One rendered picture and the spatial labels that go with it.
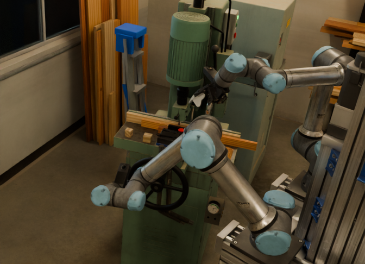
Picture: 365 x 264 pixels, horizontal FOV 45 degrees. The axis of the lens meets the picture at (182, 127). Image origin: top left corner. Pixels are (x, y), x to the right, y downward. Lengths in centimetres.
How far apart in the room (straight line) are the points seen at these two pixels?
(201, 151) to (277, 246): 43
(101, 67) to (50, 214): 120
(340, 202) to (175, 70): 91
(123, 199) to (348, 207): 83
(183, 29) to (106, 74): 169
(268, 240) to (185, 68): 88
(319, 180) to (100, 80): 221
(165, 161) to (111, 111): 204
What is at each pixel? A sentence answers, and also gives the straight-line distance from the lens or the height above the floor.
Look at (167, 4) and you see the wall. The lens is 470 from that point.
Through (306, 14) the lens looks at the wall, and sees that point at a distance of 433.
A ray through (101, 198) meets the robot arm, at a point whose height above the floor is 98.
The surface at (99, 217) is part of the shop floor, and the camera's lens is 310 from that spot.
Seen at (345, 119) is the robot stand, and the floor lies 133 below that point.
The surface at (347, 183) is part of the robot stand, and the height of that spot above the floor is 114.
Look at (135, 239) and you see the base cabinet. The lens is 254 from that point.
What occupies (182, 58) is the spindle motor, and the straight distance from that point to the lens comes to 202.
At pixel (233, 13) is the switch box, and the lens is 229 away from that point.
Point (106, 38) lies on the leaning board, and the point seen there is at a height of 92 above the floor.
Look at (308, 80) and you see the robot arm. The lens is 180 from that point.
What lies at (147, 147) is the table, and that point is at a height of 88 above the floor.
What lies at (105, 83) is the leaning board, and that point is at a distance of 361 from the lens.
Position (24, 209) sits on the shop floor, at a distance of 321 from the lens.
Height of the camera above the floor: 203
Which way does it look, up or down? 29 degrees down
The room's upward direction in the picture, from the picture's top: 7 degrees clockwise
